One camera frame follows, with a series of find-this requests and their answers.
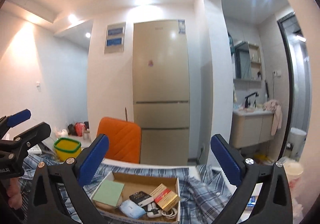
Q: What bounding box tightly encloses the round beige bear compact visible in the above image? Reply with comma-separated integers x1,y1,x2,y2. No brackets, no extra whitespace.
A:
93,195,123,211

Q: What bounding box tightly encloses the black Face tissue pack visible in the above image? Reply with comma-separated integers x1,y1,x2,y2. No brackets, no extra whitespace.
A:
129,191,154,207

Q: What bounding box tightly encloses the bathroom mirror cabinet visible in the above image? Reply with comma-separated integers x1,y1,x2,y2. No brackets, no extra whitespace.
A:
230,41,263,82

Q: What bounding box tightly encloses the wall electrical panel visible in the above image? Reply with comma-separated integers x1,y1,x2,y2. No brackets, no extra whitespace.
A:
104,22,126,54

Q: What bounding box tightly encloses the shallow cardboard box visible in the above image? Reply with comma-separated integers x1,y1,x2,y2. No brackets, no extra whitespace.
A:
91,171,181,223

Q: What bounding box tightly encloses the blue white tissue pack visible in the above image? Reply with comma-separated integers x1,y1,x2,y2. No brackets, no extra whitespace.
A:
119,200,146,219

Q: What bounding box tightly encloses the red gold cigarette pack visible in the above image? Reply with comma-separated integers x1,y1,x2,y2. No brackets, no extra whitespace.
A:
150,183,180,212

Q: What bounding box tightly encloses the orange quilted chair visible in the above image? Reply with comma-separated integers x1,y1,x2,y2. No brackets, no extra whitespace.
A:
97,117,142,164

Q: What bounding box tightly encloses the blue plaid shirt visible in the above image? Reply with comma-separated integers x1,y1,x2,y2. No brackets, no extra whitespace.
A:
19,154,233,223

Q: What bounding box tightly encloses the white toilet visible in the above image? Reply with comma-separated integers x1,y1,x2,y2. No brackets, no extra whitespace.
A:
286,128,307,160

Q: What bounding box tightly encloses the beige three-door refrigerator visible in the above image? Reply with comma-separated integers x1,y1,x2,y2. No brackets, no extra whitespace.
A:
132,20,190,165

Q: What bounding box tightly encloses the yellow bin with green rim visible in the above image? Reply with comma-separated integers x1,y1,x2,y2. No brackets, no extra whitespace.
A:
54,137,82,162

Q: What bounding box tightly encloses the white rabbit hair tie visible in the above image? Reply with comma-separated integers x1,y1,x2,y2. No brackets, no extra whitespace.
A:
146,202,163,219

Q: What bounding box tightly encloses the person's left hand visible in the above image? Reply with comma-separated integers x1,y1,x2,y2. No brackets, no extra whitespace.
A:
7,178,22,210

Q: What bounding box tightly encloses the bathroom vanity cabinet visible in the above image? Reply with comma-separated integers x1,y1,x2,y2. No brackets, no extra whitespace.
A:
229,110,274,149

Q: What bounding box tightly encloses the pink towel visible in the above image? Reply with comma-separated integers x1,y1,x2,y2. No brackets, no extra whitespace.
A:
263,99,283,136

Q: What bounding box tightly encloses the white USB cable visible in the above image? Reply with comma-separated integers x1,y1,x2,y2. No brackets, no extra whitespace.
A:
161,207,178,220

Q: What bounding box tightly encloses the cup in plastic bag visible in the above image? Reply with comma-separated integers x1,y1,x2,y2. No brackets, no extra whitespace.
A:
279,157,304,200

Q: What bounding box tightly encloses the red plastic bag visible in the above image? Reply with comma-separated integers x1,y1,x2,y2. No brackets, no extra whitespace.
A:
74,122,86,137

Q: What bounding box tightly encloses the black faucet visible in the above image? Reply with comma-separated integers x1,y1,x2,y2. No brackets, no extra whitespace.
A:
244,91,259,109

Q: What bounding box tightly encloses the green sticky note pad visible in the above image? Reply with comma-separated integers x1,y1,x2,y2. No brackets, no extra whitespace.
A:
92,180,125,206

